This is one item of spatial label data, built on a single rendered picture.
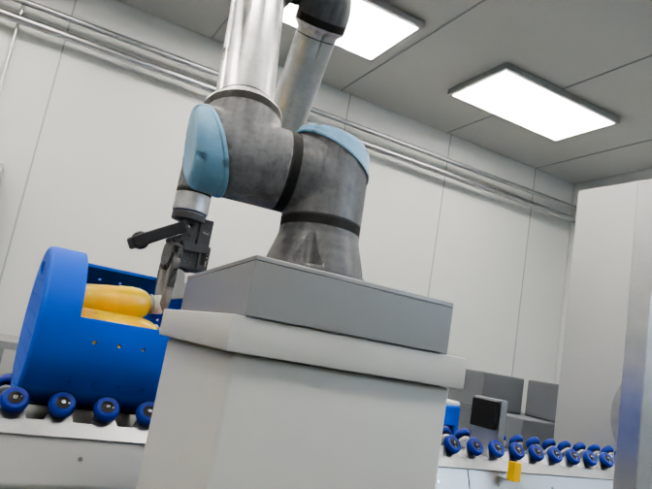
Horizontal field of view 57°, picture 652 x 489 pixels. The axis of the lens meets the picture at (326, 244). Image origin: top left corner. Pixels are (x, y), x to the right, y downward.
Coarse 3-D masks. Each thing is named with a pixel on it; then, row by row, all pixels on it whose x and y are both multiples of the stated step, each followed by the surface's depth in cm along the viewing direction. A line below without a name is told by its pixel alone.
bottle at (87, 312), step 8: (88, 312) 109; (96, 312) 110; (104, 312) 111; (112, 312) 112; (104, 320) 110; (112, 320) 110; (120, 320) 111; (128, 320) 112; (136, 320) 113; (144, 320) 114; (152, 328) 115
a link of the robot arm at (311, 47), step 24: (312, 0) 104; (336, 0) 104; (312, 24) 106; (336, 24) 107; (312, 48) 109; (288, 72) 112; (312, 72) 111; (288, 96) 113; (312, 96) 115; (288, 120) 115
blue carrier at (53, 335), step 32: (64, 256) 108; (32, 288) 122; (64, 288) 102; (32, 320) 105; (64, 320) 101; (96, 320) 103; (160, 320) 136; (32, 352) 99; (64, 352) 101; (96, 352) 103; (128, 352) 106; (160, 352) 108; (32, 384) 102; (64, 384) 103; (96, 384) 105; (128, 384) 108
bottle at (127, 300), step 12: (96, 288) 115; (108, 288) 116; (120, 288) 117; (132, 288) 118; (84, 300) 112; (96, 300) 113; (108, 300) 114; (120, 300) 116; (132, 300) 117; (144, 300) 118; (120, 312) 116; (132, 312) 117; (144, 312) 119
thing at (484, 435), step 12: (480, 396) 170; (480, 408) 166; (492, 408) 163; (504, 408) 163; (480, 420) 165; (492, 420) 162; (504, 420) 163; (480, 432) 166; (492, 432) 163; (504, 432) 162
